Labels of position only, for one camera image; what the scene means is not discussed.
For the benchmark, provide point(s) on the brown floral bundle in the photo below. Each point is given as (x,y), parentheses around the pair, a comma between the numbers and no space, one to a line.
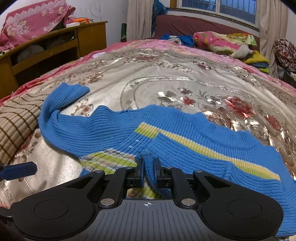
(284,50)

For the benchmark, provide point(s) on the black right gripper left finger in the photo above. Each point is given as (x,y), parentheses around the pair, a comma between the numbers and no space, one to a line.
(119,183)

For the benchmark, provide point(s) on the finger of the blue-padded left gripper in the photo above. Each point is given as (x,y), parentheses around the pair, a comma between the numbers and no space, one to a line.
(12,172)

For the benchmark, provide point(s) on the orange object on desk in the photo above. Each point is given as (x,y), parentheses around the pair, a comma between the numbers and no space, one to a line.
(77,22)

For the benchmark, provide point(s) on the blue clothes pile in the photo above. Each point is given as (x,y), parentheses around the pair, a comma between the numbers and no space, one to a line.
(184,40)

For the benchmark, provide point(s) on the yellow folded clothes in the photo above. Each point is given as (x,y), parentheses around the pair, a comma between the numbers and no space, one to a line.
(257,60)

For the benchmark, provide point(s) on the beige left curtain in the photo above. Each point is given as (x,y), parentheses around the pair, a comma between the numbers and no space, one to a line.
(139,19)

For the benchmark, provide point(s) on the beige right curtain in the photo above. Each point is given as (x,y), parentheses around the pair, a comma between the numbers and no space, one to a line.
(273,19)

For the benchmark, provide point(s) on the wooden desk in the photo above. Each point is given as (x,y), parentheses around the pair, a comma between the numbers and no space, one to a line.
(58,47)

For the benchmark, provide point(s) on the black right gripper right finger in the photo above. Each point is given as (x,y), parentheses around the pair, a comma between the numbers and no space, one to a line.
(175,180)

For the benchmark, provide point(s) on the silver floral bedspread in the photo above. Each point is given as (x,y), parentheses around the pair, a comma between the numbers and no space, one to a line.
(133,75)

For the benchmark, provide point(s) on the pink floral cloth cover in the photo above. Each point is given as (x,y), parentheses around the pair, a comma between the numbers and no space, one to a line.
(32,21)

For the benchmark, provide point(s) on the pink floral pillow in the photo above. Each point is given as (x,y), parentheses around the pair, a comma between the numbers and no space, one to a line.
(237,45)

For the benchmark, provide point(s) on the blue striped knit sweater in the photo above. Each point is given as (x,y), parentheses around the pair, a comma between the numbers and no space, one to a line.
(108,140)

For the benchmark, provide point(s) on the beige checked folded blanket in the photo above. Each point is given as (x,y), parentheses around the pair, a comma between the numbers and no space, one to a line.
(19,117)

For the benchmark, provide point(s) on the window with blue glass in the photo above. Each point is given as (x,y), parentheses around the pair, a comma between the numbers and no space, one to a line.
(242,10)

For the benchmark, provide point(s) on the beige curtain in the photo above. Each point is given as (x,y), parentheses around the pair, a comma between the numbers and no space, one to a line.
(273,19)
(139,19)

